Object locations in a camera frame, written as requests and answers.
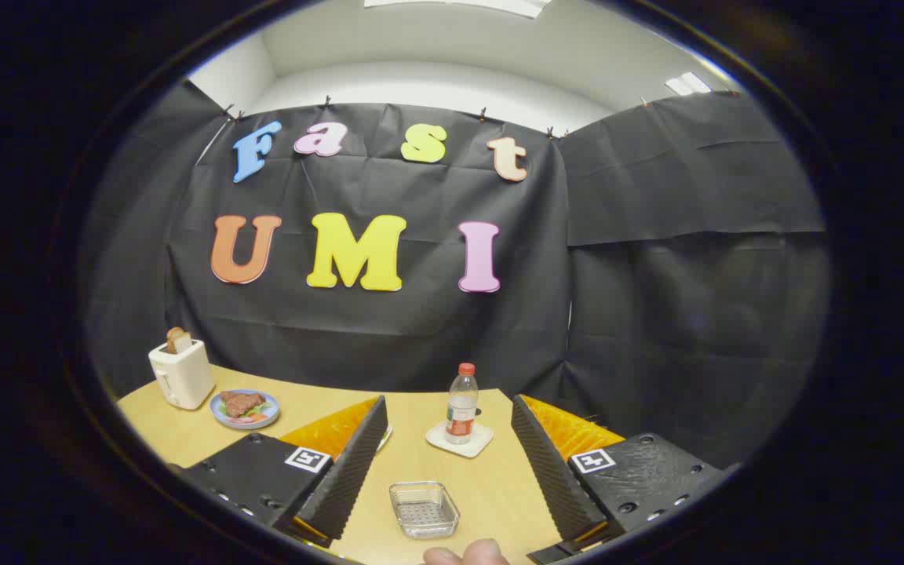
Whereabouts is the small blue plate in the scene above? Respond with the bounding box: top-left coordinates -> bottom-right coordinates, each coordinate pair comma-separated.
210,389 -> 280,430

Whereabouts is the green and orange vegetable garnish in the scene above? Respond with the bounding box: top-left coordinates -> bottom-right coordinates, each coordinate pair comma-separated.
217,400 -> 268,426

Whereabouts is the ceiling light panel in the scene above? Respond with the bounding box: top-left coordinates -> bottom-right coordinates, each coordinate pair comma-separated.
665,72 -> 712,97
363,0 -> 551,18

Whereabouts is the brown steak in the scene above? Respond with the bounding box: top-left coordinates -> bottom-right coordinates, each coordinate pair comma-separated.
221,392 -> 266,418

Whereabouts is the black backdrop cloth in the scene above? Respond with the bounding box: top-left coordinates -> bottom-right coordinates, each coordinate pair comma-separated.
79,78 -> 833,472

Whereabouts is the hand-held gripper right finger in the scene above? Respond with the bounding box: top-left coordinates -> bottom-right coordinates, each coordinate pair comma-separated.
510,394 -> 739,564

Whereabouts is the cream white toaster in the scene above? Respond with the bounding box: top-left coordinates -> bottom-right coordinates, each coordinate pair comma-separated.
148,339 -> 216,410

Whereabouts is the clear bottle with red cap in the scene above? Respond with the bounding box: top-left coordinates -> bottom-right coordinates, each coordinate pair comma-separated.
446,363 -> 479,446

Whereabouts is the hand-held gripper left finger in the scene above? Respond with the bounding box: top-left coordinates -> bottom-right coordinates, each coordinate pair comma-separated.
177,395 -> 388,549

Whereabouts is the metal wire basket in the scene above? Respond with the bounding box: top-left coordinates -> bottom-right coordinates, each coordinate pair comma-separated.
389,481 -> 461,540

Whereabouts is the white square coaster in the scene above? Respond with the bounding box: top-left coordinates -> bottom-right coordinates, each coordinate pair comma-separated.
425,421 -> 494,459

